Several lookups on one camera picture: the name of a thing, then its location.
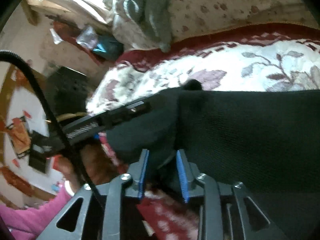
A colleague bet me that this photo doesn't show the black knit pants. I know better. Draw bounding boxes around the black knit pants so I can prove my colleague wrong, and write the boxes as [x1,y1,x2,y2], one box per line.
[106,80,319,239]

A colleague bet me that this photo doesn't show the pink sleeve forearm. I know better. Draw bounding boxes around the pink sleeve forearm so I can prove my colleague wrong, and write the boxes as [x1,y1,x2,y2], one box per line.
[1,180,75,239]

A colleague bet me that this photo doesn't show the person's left hand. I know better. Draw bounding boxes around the person's left hand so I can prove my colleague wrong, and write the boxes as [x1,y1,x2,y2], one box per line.
[55,143,119,192]

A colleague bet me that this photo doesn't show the black speaker box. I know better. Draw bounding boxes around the black speaker box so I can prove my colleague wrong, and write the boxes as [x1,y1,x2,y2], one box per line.
[43,67,96,123]

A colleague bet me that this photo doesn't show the clear plastic bag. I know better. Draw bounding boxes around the clear plastic bag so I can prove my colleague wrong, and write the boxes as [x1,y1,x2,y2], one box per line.
[76,25,98,50]

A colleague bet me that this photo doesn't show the teal bag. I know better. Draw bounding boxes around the teal bag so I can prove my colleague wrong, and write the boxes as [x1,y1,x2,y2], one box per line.
[92,35,124,61]

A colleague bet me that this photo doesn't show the beige curtain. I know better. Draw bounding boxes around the beige curtain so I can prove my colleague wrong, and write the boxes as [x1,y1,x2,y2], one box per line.
[27,0,114,26]

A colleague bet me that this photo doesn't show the red white floral blanket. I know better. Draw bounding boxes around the red white floral blanket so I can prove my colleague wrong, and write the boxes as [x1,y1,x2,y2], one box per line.
[85,23,320,240]

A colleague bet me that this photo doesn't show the grey fleece blanket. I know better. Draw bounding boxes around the grey fleece blanket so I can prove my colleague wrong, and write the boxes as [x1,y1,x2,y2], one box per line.
[124,0,172,53]

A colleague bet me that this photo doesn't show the beige floral quilt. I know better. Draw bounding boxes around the beige floral quilt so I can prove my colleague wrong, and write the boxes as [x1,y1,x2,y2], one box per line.
[111,0,318,49]

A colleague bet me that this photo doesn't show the black cable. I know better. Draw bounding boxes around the black cable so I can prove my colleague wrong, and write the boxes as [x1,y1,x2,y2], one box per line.
[0,50,106,210]

